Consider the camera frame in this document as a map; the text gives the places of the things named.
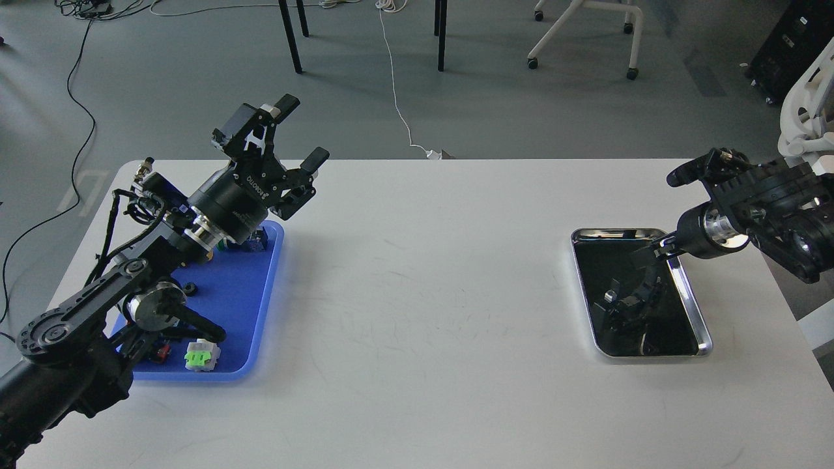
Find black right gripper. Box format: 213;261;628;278
650;202;750;261

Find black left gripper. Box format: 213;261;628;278
188;93;330;242

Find small black gear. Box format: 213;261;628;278
182;282;199;297

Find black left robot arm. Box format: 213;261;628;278
1;93;330;468

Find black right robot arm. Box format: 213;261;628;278
633;148;833;284

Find silver metal tray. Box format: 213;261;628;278
571;228;713;360

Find blue plastic tray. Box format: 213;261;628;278
133;220;284;382

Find black table leg left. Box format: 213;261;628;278
278;0;309;74

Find black table leg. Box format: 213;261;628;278
278;0;309;74
434;0;449;72

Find white office chair right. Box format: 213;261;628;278
777;42;833;175

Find white chair base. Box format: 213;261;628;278
526;0;646;81

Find black table leg right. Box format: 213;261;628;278
434;0;449;72

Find black equipment case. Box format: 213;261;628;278
745;1;833;105

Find green push button switch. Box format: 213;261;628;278
216;225;269;253

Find black floor cable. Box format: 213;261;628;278
0;0;151;326

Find white floor cable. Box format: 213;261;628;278
150;0;444;160

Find silver green selector switch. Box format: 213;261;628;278
184;338;222;372

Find red push button switch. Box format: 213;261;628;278
145;339;171;365

